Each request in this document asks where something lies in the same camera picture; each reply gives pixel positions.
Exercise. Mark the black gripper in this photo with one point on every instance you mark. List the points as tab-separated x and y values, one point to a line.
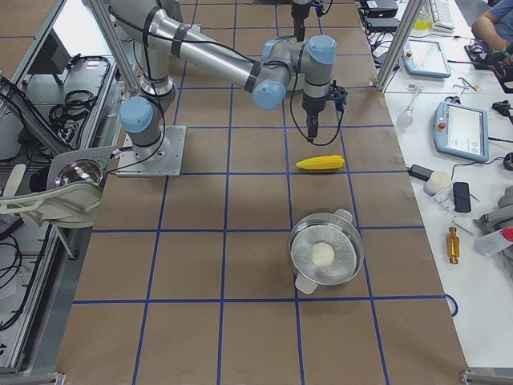
311	105
298	16

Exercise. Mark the yellow corn cob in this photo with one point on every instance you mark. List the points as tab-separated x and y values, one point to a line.
327	163

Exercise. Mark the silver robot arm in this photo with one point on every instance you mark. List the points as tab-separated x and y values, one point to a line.
283	59

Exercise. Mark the steel steamer pot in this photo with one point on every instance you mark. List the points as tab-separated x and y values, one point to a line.
335	229

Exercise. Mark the white light bulb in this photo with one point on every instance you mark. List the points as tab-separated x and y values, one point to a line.
405	119

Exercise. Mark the black power adapter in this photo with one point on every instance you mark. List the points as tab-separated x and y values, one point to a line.
419	172

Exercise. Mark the blue teach pendant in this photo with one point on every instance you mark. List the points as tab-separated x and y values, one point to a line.
424	57
461	131

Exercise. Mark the white steamed bun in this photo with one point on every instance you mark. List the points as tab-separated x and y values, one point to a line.
322	254

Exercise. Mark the black remote control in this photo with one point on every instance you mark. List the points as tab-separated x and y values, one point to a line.
462	197

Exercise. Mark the gold brass fitting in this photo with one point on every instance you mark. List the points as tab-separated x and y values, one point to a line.
452	245

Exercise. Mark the person in blue shirt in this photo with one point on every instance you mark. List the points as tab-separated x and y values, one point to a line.
494	27

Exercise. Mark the steel bowl on chair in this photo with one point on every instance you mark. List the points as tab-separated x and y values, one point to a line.
80	170

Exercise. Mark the aluminium frame post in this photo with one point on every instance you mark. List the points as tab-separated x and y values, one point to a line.
405	26

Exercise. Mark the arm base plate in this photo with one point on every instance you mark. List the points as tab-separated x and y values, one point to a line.
164	158

